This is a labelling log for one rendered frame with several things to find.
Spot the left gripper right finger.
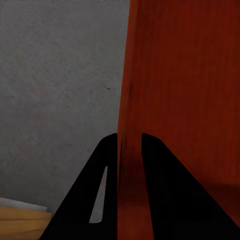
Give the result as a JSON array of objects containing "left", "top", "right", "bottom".
[{"left": 141, "top": 133, "right": 240, "bottom": 240}]

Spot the storage box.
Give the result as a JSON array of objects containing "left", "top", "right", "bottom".
[{"left": 117, "top": 0, "right": 240, "bottom": 240}]

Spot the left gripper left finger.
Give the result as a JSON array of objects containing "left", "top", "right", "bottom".
[{"left": 40, "top": 133, "right": 118, "bottom": 240}]

